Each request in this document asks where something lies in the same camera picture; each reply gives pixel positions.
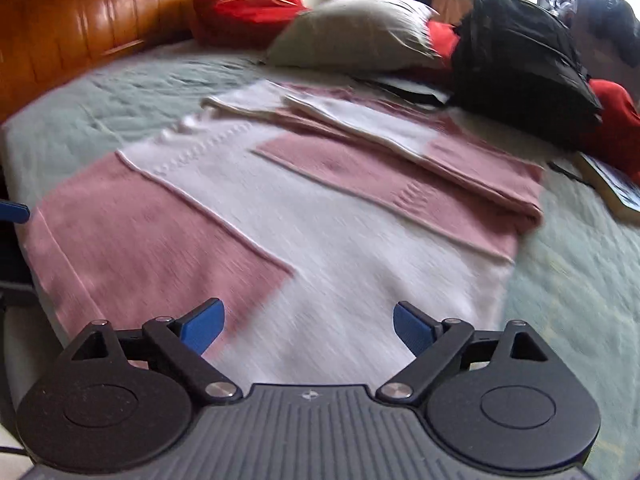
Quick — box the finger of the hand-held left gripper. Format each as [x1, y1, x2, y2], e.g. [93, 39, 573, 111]
[0, 199, 31, 224]

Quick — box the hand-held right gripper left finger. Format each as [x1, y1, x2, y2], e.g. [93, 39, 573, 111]
[70, 297, 244, 403]

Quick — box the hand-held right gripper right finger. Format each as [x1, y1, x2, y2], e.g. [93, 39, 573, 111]
[376, 301, 551, 403]

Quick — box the pink and white sweater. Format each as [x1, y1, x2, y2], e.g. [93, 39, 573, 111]
[22, 80, 546, 386]

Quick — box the wooden headboard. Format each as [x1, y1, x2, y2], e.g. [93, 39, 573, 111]
[0, 0, 241, 121]

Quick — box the book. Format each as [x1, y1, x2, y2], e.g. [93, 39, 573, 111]
[575, 152, 640, 223]

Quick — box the black backpack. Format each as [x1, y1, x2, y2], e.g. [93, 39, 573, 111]
[360, 0, 605, 151]

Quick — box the red cushion behind backpack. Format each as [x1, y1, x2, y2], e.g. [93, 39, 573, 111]
[425, 20, 640, 183]

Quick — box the grey green pillow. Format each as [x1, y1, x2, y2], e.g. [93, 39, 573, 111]
[262, 0, 443, 73]

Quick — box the red pillow with gold piping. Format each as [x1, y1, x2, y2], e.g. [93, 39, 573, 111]
[192, 0, 311, 48]

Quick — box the cardboard box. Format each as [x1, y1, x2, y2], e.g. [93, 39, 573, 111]
[432, 0, 476, 26]

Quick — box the black hanging garment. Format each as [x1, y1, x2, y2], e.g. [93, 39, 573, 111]
[590, 0, 640, 66]

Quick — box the black strap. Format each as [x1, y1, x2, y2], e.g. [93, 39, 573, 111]
[546, 160, 585, 184]

